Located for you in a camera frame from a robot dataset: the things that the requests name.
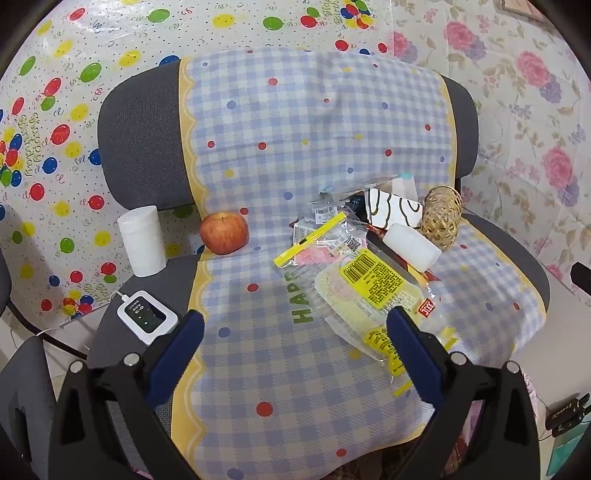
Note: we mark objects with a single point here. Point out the white plastic bottle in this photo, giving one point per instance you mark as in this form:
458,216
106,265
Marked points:
411,247

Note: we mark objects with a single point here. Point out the dark blue snack packet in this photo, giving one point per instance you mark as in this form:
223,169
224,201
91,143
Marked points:
358,205

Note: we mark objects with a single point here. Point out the woven bamboo basket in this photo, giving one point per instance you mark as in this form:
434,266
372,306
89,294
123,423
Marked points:
441,217

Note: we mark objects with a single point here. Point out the blue checkered dotted cloth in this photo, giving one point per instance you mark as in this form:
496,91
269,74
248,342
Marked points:
300,138

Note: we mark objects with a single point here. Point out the white paper cup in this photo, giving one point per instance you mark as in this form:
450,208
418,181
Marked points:
142,242

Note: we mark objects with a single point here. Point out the clear wrapper with barcode sticker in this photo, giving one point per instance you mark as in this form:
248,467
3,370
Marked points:
325,213

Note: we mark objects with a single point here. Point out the balloon print wall sheet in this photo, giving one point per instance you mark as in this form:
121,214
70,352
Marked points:
69,69

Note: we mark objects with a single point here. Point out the white digital timer device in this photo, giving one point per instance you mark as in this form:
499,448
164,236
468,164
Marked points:
147,317

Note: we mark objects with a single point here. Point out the floral print wall sheet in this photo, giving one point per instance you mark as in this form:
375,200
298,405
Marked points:
508,115

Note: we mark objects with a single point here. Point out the clear zip bag yellow strip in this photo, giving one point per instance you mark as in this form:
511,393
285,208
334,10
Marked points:
309,240

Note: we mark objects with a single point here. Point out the red apple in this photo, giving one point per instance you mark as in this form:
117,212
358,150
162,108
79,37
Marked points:
225,233

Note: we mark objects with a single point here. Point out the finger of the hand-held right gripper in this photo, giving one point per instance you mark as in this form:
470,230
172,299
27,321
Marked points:
581,277

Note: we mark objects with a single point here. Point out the teal paper box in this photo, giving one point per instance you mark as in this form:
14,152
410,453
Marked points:
563,454

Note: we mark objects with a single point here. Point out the grey office chair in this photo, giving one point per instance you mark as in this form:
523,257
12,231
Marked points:
138,120

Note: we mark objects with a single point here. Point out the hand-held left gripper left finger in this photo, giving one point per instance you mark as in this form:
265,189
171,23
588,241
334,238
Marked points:
178,350

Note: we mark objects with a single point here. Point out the white packet with brown lines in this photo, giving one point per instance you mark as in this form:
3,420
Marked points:
392,207

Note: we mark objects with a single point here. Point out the white box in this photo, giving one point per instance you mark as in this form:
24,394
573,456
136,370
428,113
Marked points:
406,187

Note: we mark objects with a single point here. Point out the clear packet with yellow label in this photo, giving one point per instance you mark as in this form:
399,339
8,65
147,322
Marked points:
369,277

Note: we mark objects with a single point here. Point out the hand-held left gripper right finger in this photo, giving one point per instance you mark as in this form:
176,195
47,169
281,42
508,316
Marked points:
411,350

